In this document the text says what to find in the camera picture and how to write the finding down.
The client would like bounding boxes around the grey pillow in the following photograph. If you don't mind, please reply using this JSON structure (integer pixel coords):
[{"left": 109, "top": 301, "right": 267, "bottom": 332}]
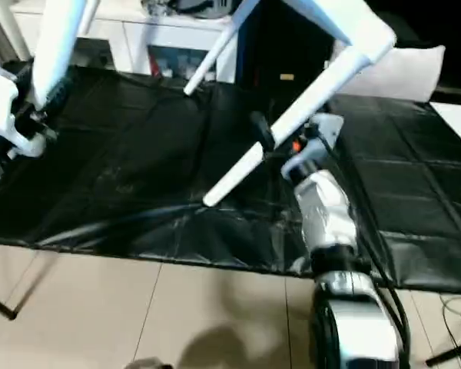
[{"left": 330, "top": 40, "right": 446, "bottom": 103}]

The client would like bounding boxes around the black work table leg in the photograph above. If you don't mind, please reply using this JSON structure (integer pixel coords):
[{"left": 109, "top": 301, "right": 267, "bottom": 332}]
[
  {"left": 0, "top": 245, "right": 57, "bottom": 322},
  {"left": 426, "top": 337, "right": 461, "bottom": 366}
]

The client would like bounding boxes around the grey floor cable bundle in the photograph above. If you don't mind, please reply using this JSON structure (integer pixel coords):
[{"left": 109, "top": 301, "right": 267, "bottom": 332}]
[{"left": 441, "top": 294, "right": 461, "bottom": 331}]

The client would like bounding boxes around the black work surface mat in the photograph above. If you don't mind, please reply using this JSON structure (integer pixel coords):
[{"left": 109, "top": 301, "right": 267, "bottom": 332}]
[{"left": 0, "top": 63, "right": 461, "bottom": 295}]

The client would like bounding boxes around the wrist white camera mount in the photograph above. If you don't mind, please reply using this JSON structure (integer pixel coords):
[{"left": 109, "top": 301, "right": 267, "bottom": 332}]
[
  {"left": 282, "top": 113, "right": 345, "bottom": 178},
  {"left": 0, "top": 63, "right": 47, "bottom": 158}
]

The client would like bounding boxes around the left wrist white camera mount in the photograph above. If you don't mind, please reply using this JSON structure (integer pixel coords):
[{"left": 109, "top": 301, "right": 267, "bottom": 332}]
[{"left": 0, "top": 63, "right": 47, "bottom": 158}]

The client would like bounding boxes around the grey curtain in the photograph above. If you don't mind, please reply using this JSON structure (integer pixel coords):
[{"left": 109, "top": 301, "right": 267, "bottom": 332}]
[{"left": 0, "top": 0, "right": 28, "bottom": 62}]

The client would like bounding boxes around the white sideboard with glass doors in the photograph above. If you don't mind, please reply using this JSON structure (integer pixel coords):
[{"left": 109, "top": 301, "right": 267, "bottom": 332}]
[{"left": 11, "top": 0, "right": 247, "bottom": 84}]

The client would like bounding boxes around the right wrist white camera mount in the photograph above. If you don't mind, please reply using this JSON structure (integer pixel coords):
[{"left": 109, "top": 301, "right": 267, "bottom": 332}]
[{"left": 282, "top": 113, "right": 345, "bottom": 178}]

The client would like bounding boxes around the black tangled item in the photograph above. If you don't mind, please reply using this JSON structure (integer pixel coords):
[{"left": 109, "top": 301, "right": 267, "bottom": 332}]
[{"left": 141, "top": 0, "right": 174, "bottom": 16}]

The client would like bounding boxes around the white plastic table leg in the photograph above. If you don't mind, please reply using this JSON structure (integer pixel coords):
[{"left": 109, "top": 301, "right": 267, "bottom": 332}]
[
  {"left": 32, "top": 0, "right": 101, "bottom": 111},
  {"left": 183, "top": 0, "right": 260, "bottom": 96},
  {"left": 202, "top": 44, "right": 364, "bottom": 208}
]

